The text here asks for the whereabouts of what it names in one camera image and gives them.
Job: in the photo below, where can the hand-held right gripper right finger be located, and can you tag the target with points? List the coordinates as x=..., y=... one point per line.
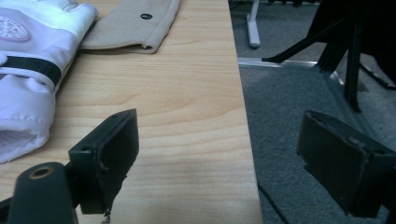
x=336, y=161

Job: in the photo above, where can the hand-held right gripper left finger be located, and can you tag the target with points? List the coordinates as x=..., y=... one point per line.
x=116, y=146

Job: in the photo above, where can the white desk frame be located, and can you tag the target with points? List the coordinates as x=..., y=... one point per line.
x=253, y=28

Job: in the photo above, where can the metal floor rail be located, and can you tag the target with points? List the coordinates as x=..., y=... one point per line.
x=277, y=63

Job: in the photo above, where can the black tripod stand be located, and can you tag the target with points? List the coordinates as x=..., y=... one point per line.
x=351, y=46

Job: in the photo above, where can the beige knit glove black dot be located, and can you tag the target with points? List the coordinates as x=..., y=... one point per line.
x=134, y=28

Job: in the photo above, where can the white and purple ski glove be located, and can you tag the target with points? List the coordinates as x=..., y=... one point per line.
x=28, y=77

